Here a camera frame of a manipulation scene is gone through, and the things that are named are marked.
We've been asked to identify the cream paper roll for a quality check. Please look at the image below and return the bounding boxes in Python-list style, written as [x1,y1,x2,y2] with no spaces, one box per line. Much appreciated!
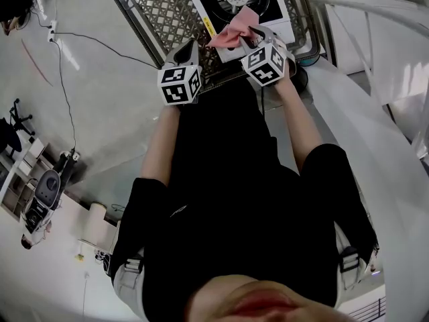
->
[87,202,109,221]

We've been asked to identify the black waste bin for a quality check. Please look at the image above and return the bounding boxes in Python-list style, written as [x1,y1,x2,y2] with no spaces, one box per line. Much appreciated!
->
[294,65,310,93]

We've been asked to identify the white power strip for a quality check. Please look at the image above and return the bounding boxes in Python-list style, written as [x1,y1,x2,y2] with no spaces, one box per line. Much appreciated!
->
[46,19,58,44]

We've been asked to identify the pink cloth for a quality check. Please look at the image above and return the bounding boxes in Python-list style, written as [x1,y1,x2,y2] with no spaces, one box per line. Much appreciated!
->
[206,5,262,51]

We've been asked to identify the person's right forearm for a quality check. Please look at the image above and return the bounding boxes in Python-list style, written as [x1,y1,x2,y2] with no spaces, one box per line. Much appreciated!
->
[274,76,325,173]

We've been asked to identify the person's grey backpack strap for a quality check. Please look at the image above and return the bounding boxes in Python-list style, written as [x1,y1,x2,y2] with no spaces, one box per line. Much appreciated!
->
[334,223,363,291]
[112,250,147,322]

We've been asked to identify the black metal railing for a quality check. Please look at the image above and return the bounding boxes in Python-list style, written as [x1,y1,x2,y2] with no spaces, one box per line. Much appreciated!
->
[348,296,388,322]

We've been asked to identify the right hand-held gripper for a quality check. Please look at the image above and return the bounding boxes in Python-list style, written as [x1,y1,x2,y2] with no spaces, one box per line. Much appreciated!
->
[239,26,298,89]

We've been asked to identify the black office chair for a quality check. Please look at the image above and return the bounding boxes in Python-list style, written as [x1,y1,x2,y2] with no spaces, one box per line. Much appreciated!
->
[0,98,36,154]

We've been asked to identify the person's black shirt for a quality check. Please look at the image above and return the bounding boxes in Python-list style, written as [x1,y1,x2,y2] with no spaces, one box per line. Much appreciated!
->
[110,142,379,322]

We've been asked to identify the person's black trousers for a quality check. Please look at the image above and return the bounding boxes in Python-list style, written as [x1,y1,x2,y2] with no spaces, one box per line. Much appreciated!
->
[167,82,279,180]

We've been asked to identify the white cubby cabinet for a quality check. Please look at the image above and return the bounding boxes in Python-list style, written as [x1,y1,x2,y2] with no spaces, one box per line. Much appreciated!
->
[0,139,51,223]

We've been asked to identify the blue waste bin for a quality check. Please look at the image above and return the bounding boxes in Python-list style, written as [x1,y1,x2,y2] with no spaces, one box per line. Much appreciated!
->
[297,54,320,67]

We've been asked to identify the black power cable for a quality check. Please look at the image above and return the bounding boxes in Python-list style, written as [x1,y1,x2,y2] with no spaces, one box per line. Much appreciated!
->
[52,31,160,70]
[54,40,78,154]

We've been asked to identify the brown lattice metal table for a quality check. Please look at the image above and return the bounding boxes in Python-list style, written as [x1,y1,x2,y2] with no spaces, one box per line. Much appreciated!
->
[107,0,321,95]

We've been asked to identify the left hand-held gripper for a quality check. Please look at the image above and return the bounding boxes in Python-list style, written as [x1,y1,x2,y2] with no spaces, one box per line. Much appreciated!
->
[157,39,203,106]

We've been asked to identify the person's chin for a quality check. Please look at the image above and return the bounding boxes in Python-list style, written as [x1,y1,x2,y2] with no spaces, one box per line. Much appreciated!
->
[182,273,356,322]

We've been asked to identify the white portable gas stove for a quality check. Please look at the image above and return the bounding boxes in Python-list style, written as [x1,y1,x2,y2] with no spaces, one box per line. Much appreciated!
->
[180,0,296,64]

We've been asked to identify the person's left forearm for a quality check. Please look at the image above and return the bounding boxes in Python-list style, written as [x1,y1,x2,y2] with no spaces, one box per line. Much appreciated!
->
[139,104,182,184]

